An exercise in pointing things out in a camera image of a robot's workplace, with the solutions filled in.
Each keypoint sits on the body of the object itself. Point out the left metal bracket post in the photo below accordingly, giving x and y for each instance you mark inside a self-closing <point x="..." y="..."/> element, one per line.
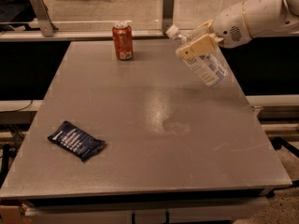
<point x="46" y="26"/>

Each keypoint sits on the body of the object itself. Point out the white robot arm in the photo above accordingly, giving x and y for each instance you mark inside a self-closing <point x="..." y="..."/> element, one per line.
<point x="271" y="18"/>

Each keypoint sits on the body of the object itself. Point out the blue labelled plastic bottle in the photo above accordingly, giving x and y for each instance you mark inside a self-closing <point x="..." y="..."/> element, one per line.
<point x="208" y="68"/>

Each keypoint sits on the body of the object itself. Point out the red soda can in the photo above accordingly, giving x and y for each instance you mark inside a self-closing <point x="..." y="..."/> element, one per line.
<point x="123" y="40"/>

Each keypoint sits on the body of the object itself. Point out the dark blue snack packet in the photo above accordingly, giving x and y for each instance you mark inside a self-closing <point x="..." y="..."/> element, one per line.
<point x="73" y="139"/>

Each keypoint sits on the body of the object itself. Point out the middle metal bracket post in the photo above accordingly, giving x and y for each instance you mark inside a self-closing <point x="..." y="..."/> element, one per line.
<point x="168" y="11"/>

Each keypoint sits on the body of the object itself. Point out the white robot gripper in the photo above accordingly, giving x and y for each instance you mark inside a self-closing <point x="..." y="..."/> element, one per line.
<point x="230" y="24"/>

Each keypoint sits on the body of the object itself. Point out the clear glass barrier panel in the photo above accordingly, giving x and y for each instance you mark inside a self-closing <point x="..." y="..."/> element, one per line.
<point x="93" y="15"/>

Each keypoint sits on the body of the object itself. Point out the metal bracket post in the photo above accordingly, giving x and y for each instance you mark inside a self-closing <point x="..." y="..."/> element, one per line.
<point x="46" y="26"/>
<point x="168" y="11"/>

